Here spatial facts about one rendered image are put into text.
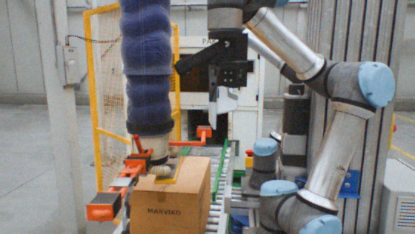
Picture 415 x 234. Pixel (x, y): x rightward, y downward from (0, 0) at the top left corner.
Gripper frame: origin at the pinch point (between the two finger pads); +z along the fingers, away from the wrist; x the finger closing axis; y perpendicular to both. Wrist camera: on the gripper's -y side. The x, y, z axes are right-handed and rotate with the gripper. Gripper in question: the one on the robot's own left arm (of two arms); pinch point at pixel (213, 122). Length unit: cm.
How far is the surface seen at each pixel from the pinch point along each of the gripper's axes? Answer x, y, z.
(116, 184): 20.7, -33.9, 26.1
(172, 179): 55, -23, 39
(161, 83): 64, -30, -4
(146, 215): 79, -45, 73
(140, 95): 59, -38, 1
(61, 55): 140, -125, -18
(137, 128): 58, -40, 16
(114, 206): 7.3, -28.8, 26.6
